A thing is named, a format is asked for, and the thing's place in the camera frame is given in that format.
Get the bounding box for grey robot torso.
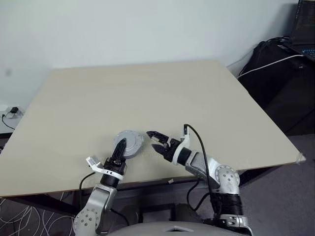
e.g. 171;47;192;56
103;221;247;236

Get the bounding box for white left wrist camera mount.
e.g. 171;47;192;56
85;155;124;180

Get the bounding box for black cables beside laptop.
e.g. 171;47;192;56
264;36;292;46

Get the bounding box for black table frame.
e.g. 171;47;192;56
0;167;300;218

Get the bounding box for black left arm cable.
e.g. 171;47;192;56
78;172;130;227

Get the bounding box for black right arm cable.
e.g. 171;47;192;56
183;123;222;217

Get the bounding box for white cable over bag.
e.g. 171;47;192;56
237;54;305;78

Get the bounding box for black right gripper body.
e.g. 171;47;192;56
163;138;182;158

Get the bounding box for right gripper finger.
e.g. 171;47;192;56
150;144;173;163
146;130;171;143

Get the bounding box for thin black adapter cable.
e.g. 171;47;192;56
1;113;15;130

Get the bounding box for motor stator with copper windings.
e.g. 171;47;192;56
112;129;145;159

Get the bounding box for black laptop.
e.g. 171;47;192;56
278;0;315;61

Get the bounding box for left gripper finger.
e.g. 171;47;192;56
112;138;127;160

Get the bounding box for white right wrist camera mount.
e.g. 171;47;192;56
171;124;192;166

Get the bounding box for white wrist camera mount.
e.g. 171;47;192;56
85;155;124;180
171;124;192;166

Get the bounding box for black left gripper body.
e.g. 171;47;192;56
102;157;128;176

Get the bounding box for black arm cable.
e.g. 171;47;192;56
78;172;130;227
183;123;222;217

